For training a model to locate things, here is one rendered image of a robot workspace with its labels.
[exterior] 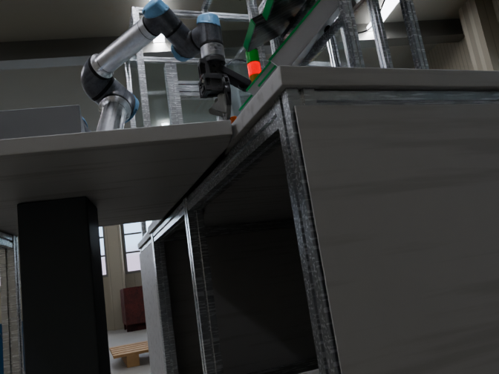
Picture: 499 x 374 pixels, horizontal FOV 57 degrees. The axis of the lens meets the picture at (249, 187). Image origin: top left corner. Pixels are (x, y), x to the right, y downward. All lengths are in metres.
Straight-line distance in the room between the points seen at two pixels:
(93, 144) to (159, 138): 0.11
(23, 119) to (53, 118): 0.07
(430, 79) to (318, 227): 0.32
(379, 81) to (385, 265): 0.28
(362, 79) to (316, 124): 0.11
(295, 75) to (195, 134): 0.24
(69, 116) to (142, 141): 0.43
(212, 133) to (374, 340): 0.43
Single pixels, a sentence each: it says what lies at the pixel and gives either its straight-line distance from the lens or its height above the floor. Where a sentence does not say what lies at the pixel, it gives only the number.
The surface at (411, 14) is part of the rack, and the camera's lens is 1.19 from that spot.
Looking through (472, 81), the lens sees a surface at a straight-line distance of 0.87.
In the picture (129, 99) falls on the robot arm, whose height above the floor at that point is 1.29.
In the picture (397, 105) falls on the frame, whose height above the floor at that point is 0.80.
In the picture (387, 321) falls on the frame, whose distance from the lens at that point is 0.66.
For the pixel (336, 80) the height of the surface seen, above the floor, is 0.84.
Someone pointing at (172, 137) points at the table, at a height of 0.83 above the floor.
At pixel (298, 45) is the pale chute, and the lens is 1.04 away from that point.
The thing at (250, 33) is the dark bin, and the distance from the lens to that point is 1.26.
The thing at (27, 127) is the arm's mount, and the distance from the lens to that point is 1.24.
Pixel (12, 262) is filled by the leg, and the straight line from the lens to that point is 1.71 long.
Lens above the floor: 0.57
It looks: 11 degrees up
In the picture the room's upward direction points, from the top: 9 degrees counter-clockwise
